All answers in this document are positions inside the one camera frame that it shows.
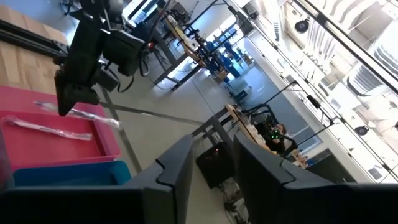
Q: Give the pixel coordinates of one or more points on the toothbrush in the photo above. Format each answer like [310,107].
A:
[93,117]
[46,129]

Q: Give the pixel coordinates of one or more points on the teal plastic bin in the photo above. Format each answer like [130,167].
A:
[77,174]

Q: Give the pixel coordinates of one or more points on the person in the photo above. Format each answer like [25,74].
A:
[281,128]

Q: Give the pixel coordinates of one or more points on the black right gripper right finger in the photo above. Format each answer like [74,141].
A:
[270,186]

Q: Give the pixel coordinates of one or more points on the pink plastic bin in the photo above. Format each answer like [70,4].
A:
[46,152]

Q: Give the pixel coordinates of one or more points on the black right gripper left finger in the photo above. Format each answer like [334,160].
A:
[168,186]

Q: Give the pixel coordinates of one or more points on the black ceiling spotlight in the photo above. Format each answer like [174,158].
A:
[302,26]
[361,130]

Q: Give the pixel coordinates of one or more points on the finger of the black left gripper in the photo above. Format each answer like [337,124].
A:
[74,93]

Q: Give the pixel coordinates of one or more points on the desk with black legs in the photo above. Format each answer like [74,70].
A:
[242,123]

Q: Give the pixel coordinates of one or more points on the black computer case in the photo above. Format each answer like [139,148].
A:
[214,168]

